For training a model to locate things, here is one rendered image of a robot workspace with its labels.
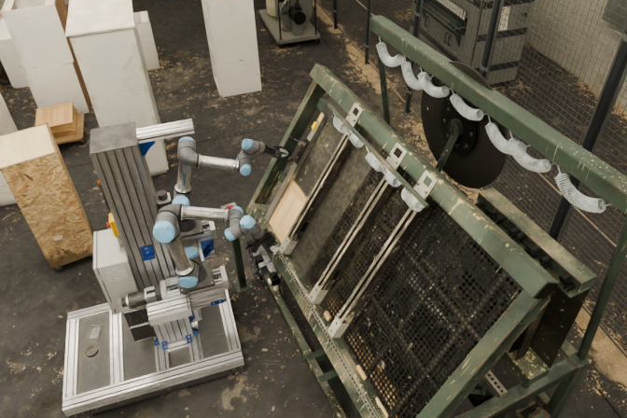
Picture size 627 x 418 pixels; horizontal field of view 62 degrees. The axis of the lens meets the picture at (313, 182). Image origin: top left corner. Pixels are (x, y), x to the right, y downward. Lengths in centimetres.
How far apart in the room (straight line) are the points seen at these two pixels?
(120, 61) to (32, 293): 226
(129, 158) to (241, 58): 431
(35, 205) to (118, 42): 165
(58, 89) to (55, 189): 286
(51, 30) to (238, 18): 221
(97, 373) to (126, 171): 177
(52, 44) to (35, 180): 285
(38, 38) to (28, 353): 383
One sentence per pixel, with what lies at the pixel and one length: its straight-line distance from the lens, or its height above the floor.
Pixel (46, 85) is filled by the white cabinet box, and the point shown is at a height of 48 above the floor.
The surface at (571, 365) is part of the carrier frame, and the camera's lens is 364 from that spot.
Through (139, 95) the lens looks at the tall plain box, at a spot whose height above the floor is 103.
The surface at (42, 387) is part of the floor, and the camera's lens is 468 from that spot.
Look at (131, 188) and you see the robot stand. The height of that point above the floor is 175.
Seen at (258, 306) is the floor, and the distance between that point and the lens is 460.
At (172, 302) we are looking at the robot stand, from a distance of 352.
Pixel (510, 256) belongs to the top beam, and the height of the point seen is 193.
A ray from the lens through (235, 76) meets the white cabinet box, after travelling 724.
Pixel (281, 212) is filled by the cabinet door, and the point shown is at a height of 102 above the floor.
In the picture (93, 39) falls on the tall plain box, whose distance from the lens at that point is 530.
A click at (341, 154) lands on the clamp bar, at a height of 164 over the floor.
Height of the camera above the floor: 365
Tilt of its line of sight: 40 degrees down
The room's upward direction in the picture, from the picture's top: 2 degrees counter-clockwise
